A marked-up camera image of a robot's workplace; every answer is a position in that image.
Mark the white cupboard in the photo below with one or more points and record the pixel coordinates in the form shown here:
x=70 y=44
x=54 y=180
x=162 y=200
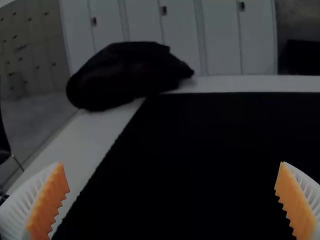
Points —
x=180 y=37

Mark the black jacket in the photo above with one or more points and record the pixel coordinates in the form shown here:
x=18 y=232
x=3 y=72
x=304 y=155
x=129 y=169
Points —
x=120 y=75

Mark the black mat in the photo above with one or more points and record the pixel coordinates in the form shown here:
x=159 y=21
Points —
x=187 y=162

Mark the grey locker bank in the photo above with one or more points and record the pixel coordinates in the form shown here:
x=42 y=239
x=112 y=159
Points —
x=30 y=50

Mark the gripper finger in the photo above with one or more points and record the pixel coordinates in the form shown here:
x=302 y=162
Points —
x=295 y=200
x=47 y=200

